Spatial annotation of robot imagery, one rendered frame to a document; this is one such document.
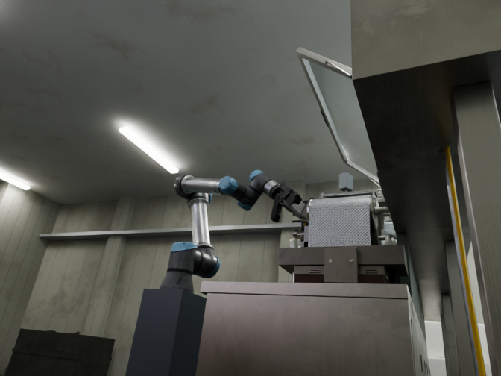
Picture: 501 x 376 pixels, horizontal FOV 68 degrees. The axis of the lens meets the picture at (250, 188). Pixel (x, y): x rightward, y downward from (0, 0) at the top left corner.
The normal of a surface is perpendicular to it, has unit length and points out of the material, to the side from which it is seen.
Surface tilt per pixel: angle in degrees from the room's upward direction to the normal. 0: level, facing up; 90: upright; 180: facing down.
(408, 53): 90
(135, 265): 90
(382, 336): 90
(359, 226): 90
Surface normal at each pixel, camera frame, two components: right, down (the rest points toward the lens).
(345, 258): -0.40, -0.42
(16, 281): 0.92, -0.08
